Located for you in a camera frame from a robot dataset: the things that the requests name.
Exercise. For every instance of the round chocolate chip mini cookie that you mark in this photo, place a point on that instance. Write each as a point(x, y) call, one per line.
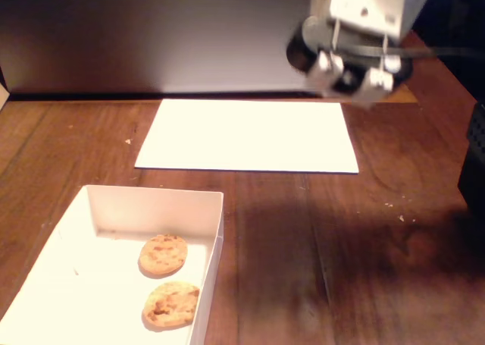
point(163, 254)
point(171, 304)

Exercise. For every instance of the white cardboard box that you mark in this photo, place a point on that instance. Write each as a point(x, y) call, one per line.
point(76, 292)

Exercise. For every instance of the white paper sheet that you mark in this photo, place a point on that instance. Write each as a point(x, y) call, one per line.
point(246, 136)

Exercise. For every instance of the black wrist camera white bracket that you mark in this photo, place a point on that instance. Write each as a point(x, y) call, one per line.
point(341, 76)

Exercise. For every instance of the dark grey backdrop panel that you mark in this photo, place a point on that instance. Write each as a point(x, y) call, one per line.
point(151, 38)

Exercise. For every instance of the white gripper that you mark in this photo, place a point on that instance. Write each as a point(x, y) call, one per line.
point(364, 8)

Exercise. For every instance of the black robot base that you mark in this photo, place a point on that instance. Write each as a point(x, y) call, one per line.
point(475, 163)

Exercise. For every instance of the cream card edge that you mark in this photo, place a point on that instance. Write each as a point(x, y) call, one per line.
point(3, 96)

